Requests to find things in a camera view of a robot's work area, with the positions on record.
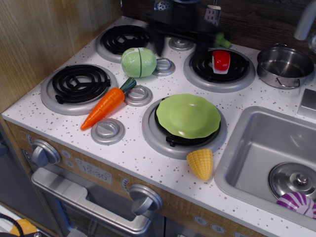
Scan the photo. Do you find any silver sink basin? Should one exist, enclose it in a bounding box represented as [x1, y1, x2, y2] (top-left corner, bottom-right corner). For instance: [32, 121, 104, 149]
[215, 107, 316, 230]

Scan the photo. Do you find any silver oven knob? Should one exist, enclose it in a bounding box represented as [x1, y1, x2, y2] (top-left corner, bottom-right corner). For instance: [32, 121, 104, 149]
[31, 139, 61, 168]
[129, 184, 163, 216]

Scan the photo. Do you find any front left black burner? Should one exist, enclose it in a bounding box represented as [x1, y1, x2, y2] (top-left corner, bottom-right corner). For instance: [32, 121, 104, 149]
[41, 64, 118, 116]

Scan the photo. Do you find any silver stovetop knob back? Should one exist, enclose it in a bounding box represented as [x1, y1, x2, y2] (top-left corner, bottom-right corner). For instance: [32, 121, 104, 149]
[168, 38, 194, 51]

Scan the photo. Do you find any silver stovetop knob upper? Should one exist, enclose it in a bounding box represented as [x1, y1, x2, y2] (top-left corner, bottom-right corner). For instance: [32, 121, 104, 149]
[153, 58, 176, 77]

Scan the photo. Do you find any green toy cabbage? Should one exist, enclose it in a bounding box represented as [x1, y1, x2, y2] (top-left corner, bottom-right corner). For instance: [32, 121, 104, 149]
[120, 47, 157, 78]

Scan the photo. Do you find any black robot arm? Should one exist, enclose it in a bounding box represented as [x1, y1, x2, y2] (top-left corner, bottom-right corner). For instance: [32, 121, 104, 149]
[146, 0, 220, 56]

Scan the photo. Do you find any yellow toy corn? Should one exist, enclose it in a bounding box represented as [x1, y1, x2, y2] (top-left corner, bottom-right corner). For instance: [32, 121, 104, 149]
[186, 149, 213, 181]

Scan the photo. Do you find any silver slotted ladle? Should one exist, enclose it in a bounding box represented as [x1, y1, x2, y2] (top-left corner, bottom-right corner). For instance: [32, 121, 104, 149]
[154, 0, 173, 11]

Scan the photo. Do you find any steel pot lid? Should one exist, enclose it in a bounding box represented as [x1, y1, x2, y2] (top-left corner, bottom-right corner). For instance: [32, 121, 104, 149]
[268, 162, 316, 200]

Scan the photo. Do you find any silver toy spatula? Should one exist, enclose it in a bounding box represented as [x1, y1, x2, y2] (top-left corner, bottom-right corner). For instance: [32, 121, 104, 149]
[204, 0, 221, 26]

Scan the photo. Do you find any silver oven door handle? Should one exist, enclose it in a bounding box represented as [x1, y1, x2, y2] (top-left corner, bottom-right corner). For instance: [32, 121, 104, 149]
[32, 168, 152, 237]

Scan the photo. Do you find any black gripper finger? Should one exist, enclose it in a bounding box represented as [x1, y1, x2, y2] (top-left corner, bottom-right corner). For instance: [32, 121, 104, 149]
[153, 34, 165, 56]
[195, 43, 208, 64]

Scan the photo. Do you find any front right black burner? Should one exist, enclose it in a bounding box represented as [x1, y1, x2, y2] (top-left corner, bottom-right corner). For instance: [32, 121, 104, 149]
[141, 99, 227, 160]

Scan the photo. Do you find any black burner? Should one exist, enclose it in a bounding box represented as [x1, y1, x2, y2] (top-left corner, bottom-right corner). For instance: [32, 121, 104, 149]
[96, 25, 156, 63]
[141, 99, 227, 160]
[41, 64, 118, 116]
[183, 48, 256, 93]

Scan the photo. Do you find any steel pot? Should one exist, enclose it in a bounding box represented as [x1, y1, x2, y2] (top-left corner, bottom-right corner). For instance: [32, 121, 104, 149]
[257, 44, 315, 89]

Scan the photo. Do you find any green toy broccoli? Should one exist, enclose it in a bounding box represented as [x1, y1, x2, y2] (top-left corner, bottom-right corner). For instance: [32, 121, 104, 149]
[213, 32, 231, 48]

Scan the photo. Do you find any silver stovetop knob middle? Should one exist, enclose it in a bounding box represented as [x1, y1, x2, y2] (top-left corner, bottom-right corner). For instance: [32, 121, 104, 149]
[124, 85, 153, 107]

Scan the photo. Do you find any left silver oven knob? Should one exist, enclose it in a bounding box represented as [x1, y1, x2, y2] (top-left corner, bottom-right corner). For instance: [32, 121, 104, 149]
[31, 139, 61, 168]

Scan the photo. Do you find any back left black burner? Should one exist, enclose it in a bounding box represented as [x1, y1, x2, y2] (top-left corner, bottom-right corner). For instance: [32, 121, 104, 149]
[96, 25, 156, 63]

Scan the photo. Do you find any purple white toy onion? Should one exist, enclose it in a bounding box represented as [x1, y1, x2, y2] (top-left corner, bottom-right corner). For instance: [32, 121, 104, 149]
[276, 192, 316, 219]

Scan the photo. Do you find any back right black burner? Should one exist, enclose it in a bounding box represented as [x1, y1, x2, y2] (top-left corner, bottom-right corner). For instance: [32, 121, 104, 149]
[183, 48, 256, 93]

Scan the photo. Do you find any silver stovetop knob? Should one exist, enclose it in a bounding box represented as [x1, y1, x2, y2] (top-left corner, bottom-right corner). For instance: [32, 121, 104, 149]
[124, 85, 153, 107]
[168, 38, 194, 51]
[153, 58, 176, 77]
[91, 118, 125, 145]

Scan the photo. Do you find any yellow toy on floor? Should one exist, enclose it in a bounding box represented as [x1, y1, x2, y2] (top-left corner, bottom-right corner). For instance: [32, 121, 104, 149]
[9, 219, 37, 236]

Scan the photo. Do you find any red white toy sushi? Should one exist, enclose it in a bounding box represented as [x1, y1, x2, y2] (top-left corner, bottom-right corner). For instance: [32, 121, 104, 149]
[212, 50, 231, 75]

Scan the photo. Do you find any green toy plate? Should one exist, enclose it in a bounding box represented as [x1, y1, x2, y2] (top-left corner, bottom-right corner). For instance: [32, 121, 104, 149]
[156, 94, 221, 139]

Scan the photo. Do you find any silver stovetop knob front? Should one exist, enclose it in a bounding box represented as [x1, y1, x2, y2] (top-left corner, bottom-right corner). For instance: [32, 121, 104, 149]
[91, 118, 125, 145]

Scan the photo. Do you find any orange toy carrot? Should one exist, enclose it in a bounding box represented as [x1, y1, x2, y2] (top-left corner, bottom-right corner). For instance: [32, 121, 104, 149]
[80, 78, 137, 130]

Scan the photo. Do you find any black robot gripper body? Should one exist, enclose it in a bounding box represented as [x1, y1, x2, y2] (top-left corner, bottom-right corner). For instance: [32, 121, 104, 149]
[147, 9, 217, 46]

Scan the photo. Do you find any silver faucet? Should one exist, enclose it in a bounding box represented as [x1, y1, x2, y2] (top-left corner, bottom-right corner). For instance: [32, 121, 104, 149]
[294, 0, 316, 40]

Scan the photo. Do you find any right silver oven knob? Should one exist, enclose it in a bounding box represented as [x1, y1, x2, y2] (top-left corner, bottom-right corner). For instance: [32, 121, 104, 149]
[129, 184, 163, 216]

